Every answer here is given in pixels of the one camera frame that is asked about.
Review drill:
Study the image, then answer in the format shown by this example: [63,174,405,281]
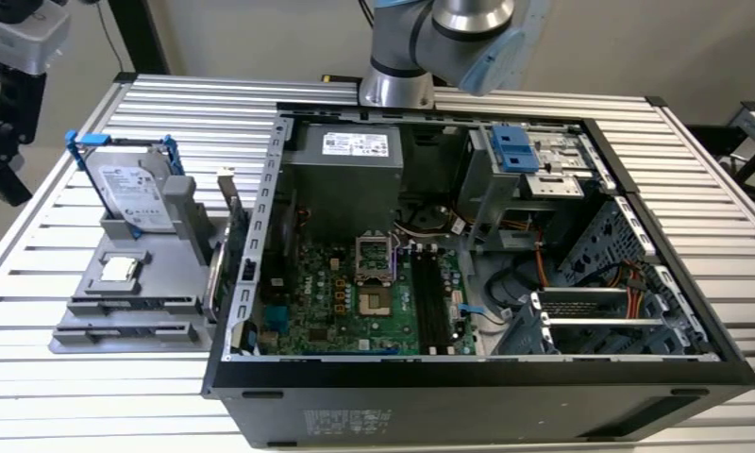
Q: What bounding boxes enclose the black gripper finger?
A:
[0,74,46,208]

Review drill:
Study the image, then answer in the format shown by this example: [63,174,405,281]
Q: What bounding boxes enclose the black RAM slot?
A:
[411,244,432,356]
[425,244,445,356]
[432,244,453,356]
[417,244,439,356]

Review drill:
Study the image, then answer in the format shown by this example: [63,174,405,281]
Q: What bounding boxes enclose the blue disk carrier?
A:
[63,129,188,237]

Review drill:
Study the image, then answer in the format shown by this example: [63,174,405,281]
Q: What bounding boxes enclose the silver CPU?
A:
[100,257,144,282]

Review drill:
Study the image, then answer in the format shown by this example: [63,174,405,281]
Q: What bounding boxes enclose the grey parts rack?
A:
[47,175,228,355]

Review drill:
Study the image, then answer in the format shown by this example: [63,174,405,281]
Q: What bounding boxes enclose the green graphics card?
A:
[204,165,254,327]

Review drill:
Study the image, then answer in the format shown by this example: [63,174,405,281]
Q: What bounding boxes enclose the grey power supply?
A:
[280,123,405,242]

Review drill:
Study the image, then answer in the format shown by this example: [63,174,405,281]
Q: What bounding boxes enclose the green motherboard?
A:
[254,240,479,358]

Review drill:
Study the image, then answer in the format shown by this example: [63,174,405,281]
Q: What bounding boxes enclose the metal socket cover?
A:
[355,229,396,284]

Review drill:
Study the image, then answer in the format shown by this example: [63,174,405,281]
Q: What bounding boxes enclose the CPU socket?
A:
[357,287,395,322]

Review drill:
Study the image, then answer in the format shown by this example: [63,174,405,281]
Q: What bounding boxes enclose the silver drive cage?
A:
[455,123,609,251]

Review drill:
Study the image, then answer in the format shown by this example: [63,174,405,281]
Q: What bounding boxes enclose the blue drive latch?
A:
[491,125,529,153]
[499,148,540,174]

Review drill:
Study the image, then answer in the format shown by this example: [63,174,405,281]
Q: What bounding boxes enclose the black PC case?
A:
[200,101,755,449]

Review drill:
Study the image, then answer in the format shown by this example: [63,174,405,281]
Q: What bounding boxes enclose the metal disk bay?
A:
[493,285,712,356]

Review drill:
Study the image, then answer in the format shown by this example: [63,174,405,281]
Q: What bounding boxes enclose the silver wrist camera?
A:
[0,8,72,77]

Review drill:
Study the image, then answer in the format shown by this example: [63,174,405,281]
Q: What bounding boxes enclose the black post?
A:
[122,0,169,76]

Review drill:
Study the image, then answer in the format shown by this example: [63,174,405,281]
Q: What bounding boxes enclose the wire locking lever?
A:
[376,228,399,285]

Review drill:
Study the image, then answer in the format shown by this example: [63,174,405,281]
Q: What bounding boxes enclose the black cables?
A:
[484,268,545,327]

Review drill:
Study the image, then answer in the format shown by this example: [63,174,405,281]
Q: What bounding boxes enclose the red orange wire bundle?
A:
[607,261,654,325]

